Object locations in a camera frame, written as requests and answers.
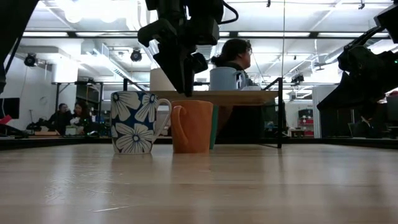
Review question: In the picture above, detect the blue white floral mug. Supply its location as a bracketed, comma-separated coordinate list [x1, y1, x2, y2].
[110, 90, 172, 156]

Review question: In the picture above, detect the clear plastic cup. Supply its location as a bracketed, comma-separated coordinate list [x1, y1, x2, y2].
[245, 72, 272, 91]

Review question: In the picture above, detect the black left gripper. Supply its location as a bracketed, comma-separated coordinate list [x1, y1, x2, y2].
[137, 0, 224, 97]

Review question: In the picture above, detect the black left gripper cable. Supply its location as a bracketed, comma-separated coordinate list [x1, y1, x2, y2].
[217, 0, 239, 26]

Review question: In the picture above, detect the red storage rack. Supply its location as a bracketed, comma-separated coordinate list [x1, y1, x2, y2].
[297, 108, 315, 138]

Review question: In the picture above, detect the person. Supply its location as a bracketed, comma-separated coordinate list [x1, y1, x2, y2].
[211, 37, 276, 140]
[48, 102, 74, 135]
[70, 100, 96, 135]

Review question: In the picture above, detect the wooden shelf with black frame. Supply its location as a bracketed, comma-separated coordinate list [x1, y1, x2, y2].
[123, 77, 284, 149]

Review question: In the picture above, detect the light blue ribbed mug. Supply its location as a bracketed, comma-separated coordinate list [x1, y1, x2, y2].
[209, 67, 247, 91]

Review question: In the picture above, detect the black metal rack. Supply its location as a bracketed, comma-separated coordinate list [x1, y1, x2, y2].
[51, 81, 105, 138]

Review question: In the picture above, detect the black overhead light bar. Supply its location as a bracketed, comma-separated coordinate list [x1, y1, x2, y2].
[21, 30, 379, 40]

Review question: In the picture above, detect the plain white mug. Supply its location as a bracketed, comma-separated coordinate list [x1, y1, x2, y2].
[149, 67, 178, 92]

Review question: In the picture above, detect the black partition panel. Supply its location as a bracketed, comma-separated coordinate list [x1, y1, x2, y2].
[319, 110, 357, 138]

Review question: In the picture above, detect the black monitor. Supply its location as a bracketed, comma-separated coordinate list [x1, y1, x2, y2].
[0, 98, 21, 121]

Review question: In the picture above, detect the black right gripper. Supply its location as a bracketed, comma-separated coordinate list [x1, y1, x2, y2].
[317, 45, 398, 119]

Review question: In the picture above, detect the orange mug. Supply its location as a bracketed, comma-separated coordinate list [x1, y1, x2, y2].
[170, 100, 215, 154]

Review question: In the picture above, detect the green cup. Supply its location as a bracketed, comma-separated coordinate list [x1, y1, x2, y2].
[208, 105, 220, 150]

